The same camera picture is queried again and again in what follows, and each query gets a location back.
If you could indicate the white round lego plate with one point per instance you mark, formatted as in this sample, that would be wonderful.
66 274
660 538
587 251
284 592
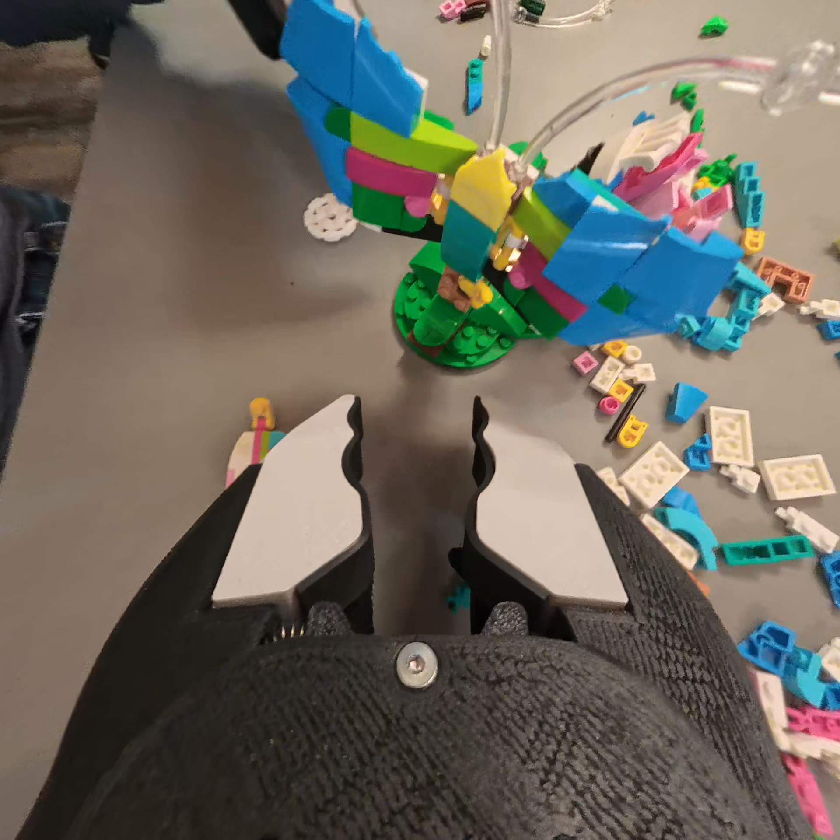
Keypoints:
328 220

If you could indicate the dark blue cloth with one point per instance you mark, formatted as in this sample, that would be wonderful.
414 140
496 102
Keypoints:
52 19

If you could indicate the pile of loose lego pieces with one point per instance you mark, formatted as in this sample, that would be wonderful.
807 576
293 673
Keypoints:
728 433

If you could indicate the oval white teal lego wing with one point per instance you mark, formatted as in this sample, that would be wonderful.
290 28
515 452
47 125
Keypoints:
254 446

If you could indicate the colourful lego butterfly model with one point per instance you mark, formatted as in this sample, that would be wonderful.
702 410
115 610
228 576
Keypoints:
590 262

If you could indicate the person's blue jeans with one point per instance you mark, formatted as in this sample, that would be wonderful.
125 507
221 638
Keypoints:
29 295

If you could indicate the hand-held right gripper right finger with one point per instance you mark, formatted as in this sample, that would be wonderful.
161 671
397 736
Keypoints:
544 518

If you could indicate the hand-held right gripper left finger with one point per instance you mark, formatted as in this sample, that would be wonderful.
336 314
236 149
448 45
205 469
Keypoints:
295 512

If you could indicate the black lego bar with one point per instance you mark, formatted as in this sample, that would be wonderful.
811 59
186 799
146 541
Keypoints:
625 413

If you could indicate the white pink lego flower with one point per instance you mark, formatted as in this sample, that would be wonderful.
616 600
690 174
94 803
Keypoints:
656 141

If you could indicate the orange lego plate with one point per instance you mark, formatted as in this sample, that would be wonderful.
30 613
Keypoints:
784 279

